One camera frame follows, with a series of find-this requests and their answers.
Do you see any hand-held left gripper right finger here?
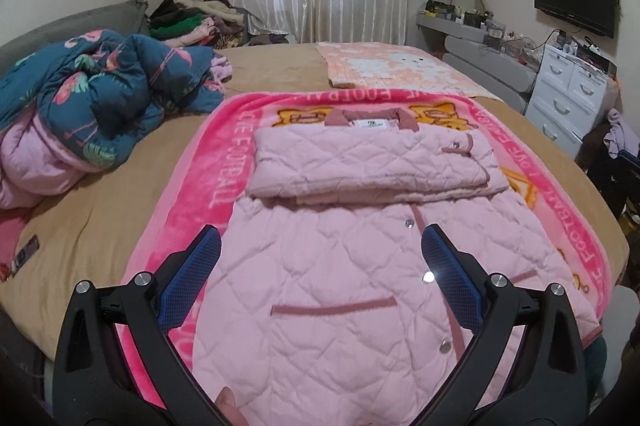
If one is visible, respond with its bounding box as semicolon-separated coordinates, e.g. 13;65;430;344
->
421;225;588;426

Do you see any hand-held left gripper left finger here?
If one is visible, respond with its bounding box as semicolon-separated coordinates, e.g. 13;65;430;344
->
54;226;223;426

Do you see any pink quilted jacket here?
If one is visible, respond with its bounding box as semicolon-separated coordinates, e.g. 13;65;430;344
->
187;108;603;426

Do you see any pile of mixed clothes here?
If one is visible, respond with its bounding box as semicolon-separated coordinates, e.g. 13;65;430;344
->
149;0;296;51

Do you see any person's left hand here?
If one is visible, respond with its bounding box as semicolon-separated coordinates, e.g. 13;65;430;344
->
214;387;251;426

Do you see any pink printed blanket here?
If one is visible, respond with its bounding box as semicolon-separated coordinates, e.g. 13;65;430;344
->
117;90;613;409

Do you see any small dark tag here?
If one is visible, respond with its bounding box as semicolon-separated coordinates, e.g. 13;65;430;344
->
12;235;41;274

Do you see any dark teal cloth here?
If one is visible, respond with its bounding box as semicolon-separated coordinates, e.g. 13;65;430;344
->
582;333;608;407

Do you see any white plastic chair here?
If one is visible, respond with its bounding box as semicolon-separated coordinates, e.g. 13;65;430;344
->
612;283;640;332

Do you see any dark chair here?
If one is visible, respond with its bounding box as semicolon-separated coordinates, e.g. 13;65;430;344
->
585;126;640;217

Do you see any pink patterned cloth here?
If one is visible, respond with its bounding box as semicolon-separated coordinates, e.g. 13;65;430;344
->
0;206;41;281

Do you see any blue floral duvet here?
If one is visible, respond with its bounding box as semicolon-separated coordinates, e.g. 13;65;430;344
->
0;30;226;211

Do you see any pale lilac garment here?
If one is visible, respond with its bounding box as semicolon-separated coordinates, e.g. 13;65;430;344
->
210;56;234;84

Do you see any white drawer chest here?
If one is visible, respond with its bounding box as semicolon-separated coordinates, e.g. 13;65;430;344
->
525;43;618;159

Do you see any grey curved shelf unit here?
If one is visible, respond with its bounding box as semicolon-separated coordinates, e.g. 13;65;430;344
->
416;10;541;114

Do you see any peach patterned towel blanket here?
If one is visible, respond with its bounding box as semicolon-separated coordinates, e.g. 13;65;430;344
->
317;40;503;102

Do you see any pale purple cloth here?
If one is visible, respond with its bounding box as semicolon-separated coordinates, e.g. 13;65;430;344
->
602;108;640;159

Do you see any bed with tan sheet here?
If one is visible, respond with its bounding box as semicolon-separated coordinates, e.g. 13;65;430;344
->
0;40;631;367

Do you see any cluster of small electronics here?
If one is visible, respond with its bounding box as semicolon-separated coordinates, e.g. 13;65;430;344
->
425;0;541;66

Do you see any grey padded headboard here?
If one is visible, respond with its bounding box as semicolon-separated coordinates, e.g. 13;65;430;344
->
0;0;151;61

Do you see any small boxes and cables cluster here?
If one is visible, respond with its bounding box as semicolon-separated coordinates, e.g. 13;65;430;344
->
542;30;618;74

